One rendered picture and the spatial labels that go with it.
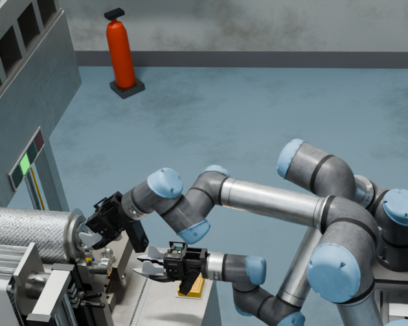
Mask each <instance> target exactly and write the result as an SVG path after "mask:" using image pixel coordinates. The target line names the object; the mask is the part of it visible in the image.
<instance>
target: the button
mask: <svg viewBox="0 0 408 326"><path fill-rule="evenodd" d="M180 282H181V281H180ZM180 282H179V284H180ZM204 283H205V280H204V279H203V278H202V276H200V275H199V276H198V278H197V280H196V281H195V283H194V284H193V286H192V289H191V291H190V292H188V294H187V295H184V294H181V293H179V286H178V289H177V294H178V296H190V297H197V298H200V297H201V293H202V290H203V286H204Z"/></svg>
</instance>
